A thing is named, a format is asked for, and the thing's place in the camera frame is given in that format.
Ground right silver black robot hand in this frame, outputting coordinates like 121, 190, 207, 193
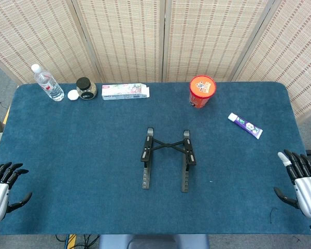
274, 149, 311, 226

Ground black folding laptop stand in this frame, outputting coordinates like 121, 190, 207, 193
140, 127, 197, 193

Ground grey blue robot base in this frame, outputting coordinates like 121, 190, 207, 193
98, 234, 210, 249

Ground purple toothpaste tube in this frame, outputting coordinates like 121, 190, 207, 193
228, 112, 263, 140

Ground blue felt table mat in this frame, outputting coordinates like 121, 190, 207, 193
0, 81, 311, 236

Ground clear plastic water bottle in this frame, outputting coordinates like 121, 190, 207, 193
31, 64, 65, 102

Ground glass jar with black lid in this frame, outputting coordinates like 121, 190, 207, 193
75, 77, 97, 101

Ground orange instant noodle cup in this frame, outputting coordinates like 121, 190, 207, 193
189, 75, 217, 109

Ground white toothpaste carton box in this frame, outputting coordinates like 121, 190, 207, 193
102, 82, 150, 101

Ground woven bamboo folding screen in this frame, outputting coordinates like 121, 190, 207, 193
0, 0, 311, 122

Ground floor cable bundle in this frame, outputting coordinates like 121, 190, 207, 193
55, 234, 101, 249

